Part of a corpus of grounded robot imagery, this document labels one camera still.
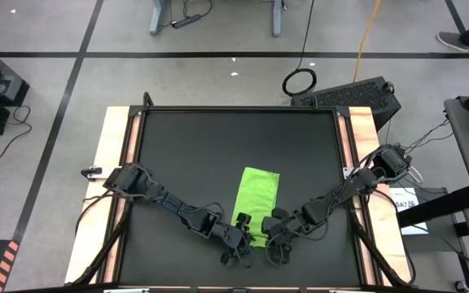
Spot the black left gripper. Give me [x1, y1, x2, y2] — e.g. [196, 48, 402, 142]
[213, 222, 256, 269]

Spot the green microfibre towel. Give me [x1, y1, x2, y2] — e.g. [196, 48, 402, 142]
[230, 165, 281, 248]

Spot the white paper label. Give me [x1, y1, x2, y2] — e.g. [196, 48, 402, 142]
[389, 186, 430, 236]

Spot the light wooden side board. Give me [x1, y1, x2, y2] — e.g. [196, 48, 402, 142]
[64, 106, 142, 285]
[338, 106, 413, 286]

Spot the black clamp with white plate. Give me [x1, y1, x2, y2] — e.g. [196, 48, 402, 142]
[80, 165, 112, 181]

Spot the black stand beam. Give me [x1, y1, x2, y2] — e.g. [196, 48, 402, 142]
[397, 185, 469, 229]

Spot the grey desk leg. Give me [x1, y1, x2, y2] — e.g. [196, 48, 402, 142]
[270, 0, 284, 38]
[149, 0, 169, 37]

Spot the black power strip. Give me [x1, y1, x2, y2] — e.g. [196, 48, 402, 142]
[171, 14, 202, 30]

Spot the person's foot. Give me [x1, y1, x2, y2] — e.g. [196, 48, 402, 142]
[436, 31, 469, 53]

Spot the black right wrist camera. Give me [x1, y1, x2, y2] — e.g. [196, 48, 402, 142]
[261, 207, 291, 235]

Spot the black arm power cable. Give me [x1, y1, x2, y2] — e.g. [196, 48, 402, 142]
[74, 190, 116, 237]

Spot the black cable with coil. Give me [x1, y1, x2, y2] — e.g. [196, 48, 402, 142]
[281, 0, 318, 98]

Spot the yellow cable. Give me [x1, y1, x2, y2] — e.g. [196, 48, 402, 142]
[353, 0, 383, 84]

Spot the thin black floor cable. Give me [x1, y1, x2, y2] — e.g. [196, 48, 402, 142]
[0, 104, 33, 161]

